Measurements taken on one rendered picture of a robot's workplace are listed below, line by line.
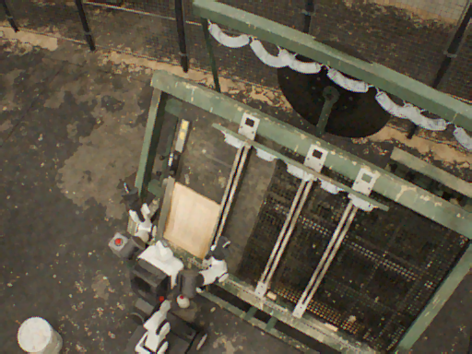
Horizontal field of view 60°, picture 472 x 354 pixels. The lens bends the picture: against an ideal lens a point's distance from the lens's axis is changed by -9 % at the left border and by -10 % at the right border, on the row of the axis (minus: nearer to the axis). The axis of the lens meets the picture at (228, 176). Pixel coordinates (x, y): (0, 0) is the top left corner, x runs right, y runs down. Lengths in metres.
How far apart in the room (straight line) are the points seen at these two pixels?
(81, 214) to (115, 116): 1.29
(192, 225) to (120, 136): 2.17
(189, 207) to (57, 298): 1.83
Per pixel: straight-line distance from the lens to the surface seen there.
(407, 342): 3.06
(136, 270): 2.72
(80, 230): 4.57
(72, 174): 4.94
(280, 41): 2.73
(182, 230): 3.22
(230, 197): 2.83
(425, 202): 2.47
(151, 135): 3.02
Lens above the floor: 3.91
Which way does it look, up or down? 58 degrees down
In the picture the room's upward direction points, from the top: 1 degrees counter-clockwise
